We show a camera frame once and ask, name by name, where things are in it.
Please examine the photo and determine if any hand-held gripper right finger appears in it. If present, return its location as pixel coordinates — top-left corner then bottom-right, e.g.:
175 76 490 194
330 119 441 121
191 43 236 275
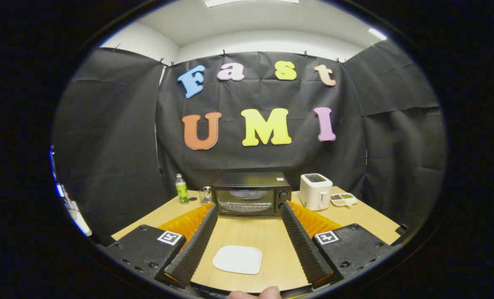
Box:
281 201 409 289

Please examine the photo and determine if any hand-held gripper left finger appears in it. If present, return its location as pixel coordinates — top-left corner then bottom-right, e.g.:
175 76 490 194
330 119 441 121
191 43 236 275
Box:
104 202 218 288

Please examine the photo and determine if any black toaster oven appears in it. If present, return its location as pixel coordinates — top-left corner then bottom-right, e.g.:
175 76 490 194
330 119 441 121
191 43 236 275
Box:
212 172 292 217

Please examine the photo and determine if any white pop-up toaster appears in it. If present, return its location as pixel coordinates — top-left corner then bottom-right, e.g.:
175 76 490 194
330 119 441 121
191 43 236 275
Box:
299 173 333 211

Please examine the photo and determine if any white square plate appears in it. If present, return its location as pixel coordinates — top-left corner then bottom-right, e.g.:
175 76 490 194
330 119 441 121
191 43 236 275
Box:
213 245 263 275

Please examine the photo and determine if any green label plastic bottle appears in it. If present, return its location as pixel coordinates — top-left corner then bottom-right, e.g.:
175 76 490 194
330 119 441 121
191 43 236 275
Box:
175 174 190 204

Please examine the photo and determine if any white divided dish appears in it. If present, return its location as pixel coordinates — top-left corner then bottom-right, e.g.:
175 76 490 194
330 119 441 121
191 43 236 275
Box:
330 193 359 207

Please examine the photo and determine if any white and blue object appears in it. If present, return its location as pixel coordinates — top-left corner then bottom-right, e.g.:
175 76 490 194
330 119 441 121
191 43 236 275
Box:
50 145 93 237

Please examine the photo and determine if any long ceiling light panel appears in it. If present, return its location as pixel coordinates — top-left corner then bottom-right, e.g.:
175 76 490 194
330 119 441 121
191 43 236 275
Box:
203 0 299 8

